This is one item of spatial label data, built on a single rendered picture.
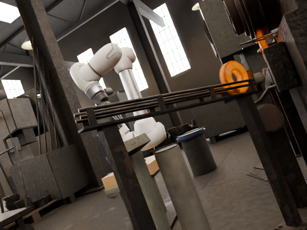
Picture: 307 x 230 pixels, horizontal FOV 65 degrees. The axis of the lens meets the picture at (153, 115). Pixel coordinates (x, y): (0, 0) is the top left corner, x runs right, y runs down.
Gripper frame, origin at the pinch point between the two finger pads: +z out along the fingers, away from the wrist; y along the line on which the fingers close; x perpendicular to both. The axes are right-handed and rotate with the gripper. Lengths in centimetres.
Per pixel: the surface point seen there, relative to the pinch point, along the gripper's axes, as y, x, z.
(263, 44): 54, -76, 11
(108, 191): 26, 53, 18
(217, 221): 29, 6, 71
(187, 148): 130, 30, 31
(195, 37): 1060, -22, -325
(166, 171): -9.3, -8.4, 30.0
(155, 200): -7.1, 6.6, 36.7
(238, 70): 14, -57, 16
